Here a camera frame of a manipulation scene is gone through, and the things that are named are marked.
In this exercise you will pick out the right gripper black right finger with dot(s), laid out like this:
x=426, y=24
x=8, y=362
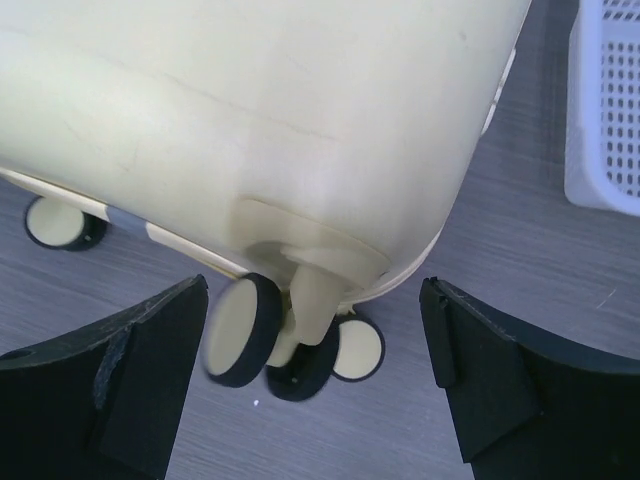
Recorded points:
x=527, y=403

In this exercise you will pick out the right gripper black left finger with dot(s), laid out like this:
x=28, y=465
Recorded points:
x=103, y=401

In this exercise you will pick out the yellow hard-shell suitcase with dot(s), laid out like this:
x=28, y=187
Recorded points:
x=311, y=151

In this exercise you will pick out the white plastic mesh basket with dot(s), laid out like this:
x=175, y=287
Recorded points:
x=602, y=118

